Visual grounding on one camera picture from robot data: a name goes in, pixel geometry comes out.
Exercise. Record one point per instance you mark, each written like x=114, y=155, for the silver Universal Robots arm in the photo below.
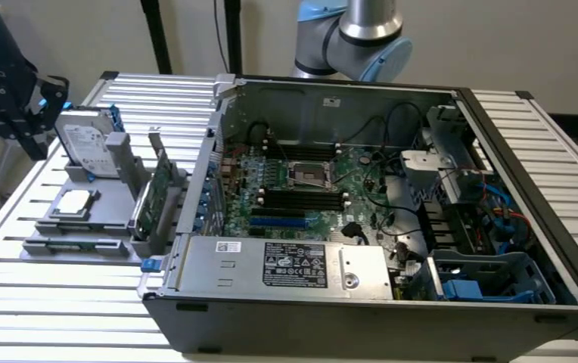
x=370, y=22

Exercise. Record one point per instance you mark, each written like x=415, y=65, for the green RAM stick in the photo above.
x=70, y=247

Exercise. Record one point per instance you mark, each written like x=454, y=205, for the black expansion slot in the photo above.
x=279, y=211

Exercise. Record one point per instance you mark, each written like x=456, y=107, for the black RAM slot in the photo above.
x=302, y=153
x=302, y=200
x=302, y=149
x=302, y=145
x=302, y=191
x=302, y=204
x=302, y=195

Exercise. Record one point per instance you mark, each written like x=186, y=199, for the blue expansion slot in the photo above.
x=276, y=221

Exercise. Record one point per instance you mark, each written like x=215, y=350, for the hard disk with blue rails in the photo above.
x=84, y=143

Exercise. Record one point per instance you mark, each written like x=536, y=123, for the silver CPU chip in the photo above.
x=74, y=200

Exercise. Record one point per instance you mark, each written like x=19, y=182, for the grey parts rack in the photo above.
x=112, y=196

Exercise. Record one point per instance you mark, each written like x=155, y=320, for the green graphics card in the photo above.
x=155, y=196

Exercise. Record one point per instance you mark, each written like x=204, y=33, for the black stand pole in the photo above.
x=158, y=34
x=234, y=34

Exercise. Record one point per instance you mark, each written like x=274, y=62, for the blue case latch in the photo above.
x=151, y=264

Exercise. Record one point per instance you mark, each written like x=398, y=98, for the white barcode label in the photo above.
x=226, y=246

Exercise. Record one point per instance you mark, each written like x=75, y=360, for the green motherboard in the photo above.
x=279, y=223

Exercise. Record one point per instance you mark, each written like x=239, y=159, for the CPU socket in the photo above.
x=310, y=174

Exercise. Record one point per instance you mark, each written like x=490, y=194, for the grey power supply unit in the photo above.
x=248, y=276

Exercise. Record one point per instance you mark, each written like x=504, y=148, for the open black PC case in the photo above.
x=319, y=325

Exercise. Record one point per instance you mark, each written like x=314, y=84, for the grey fan shroud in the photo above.
x=424, y=160

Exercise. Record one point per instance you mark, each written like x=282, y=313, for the metal drive cage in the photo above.
x=450, y=132

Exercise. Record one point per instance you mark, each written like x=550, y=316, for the blue-grey plastic disk bay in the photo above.
x=500, y=264

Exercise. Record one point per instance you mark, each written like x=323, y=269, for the black flat bracket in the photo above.
x=571, y=126

